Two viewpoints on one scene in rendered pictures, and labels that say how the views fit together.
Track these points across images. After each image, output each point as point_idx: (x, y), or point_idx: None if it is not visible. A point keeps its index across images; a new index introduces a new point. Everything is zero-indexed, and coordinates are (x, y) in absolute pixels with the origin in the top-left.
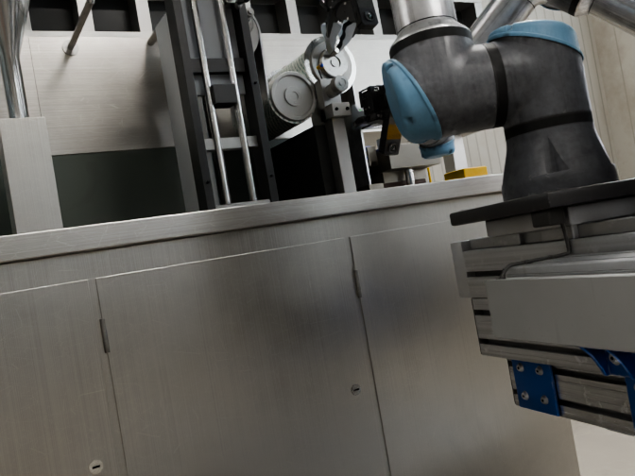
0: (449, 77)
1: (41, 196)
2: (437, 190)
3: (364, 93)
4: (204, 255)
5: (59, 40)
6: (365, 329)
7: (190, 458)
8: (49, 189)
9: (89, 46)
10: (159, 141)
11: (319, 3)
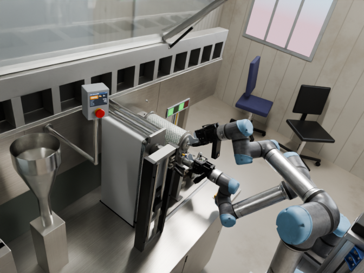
0: None
1: (60, 253)
2: (217, 218)
3: (195, 160)
4: None
5: (41, 125)
6: (183, 267)
7: None
8: (64, 248)
9: (58, 123)
10: None
11: (194, 131)
